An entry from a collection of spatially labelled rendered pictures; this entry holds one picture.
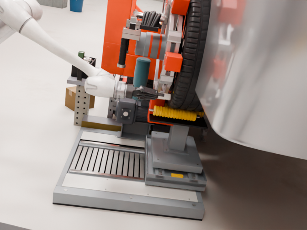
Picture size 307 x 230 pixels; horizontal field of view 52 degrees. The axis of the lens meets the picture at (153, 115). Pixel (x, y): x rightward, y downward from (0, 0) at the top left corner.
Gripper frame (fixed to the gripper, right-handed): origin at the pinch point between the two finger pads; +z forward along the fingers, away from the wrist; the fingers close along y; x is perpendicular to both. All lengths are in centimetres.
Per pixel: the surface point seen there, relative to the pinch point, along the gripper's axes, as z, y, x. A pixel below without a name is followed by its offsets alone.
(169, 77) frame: 0.1, 12.8, 4.6
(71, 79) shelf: -60, -55, 29
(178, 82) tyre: 4.8, 14.5, 1.4
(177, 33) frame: 0.1, 27.0, 20.9
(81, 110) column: -54, -89, 20
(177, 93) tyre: 5.6, 8.5, -1.6
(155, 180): 4, -33, -38
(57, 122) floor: -72, -100, 10
